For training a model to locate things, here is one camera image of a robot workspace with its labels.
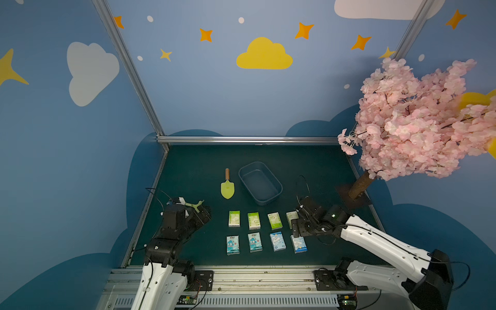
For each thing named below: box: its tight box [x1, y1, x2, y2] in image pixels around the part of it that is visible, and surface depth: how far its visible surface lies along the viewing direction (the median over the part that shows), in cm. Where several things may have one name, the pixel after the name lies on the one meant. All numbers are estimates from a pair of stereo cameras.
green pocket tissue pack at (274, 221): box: [267, 211, 284, 231], surface depth 90 cm
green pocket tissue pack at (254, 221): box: [247, 211, 261, 230], surface depth 90 cm
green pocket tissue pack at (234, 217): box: [227, 210, 241, 228], surface depth 90 cm
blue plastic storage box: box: [238, 161, 283, 207], surface depth 104 cm
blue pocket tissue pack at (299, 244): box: [289, 235, 309, 254], surface depth 84 cm
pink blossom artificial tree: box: [338, 57, 496, 201], surface depth 62 cm
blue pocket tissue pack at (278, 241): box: [269, 231, 287, 252], surface depth 84 cm
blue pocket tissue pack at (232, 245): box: [226, 235, 241, 256], surface depth 83 cm
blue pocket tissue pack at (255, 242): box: [248, 231, 263, 253], surface depth 84 cm
